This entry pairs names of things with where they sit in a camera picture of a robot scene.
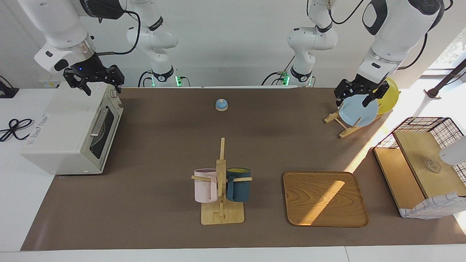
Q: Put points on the blue call bell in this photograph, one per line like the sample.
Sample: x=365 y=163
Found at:
x=221 y=105

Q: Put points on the wooden plate rack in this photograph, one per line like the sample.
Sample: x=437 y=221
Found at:
x=346 y=131

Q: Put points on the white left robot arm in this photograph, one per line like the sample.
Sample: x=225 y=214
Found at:
x=397 y=29

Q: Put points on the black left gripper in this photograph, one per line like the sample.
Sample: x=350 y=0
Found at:
x=358 y=87

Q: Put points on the brown table mat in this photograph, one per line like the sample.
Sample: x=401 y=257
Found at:
x=164 y=145

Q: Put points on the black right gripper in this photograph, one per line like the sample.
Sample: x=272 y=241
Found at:
x=89 y=71

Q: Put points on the narrow light wooden board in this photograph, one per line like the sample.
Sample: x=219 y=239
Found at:
x=397 y=174

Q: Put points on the pink mug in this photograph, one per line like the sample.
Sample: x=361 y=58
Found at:
x=204 y=187

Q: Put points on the wooden mug rack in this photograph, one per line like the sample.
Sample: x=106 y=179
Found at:
x=222 y=216

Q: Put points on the white toaster oven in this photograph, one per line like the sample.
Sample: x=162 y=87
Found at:
x=62 y=123

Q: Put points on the black stand pole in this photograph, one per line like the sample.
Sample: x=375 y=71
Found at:
x=446 y=78

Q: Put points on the white power strip box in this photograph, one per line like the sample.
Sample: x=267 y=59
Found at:
x=45 y=83

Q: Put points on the dark teal mug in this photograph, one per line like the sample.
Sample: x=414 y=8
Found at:
x=240 y=187

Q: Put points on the light blue plate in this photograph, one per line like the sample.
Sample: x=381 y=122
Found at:
x=358 y=112

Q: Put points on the white cylindrical object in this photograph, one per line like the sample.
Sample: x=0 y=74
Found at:
x=455 y=153

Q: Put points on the small clear glass piece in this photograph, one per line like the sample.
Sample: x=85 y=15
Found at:
x=433 y=166

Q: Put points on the yellow plate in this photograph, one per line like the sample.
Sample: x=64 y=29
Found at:
x=389 y=98

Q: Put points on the brown wooden tray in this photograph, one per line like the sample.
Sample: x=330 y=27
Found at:
x=324 y=200

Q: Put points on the wide light wooden board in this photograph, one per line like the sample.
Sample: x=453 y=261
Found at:
x=422 y=153

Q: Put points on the white checked cloth liner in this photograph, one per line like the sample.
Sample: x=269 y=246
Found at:
x=433 y=209

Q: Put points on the black clamp mount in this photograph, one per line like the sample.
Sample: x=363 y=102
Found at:
x=7 y=91

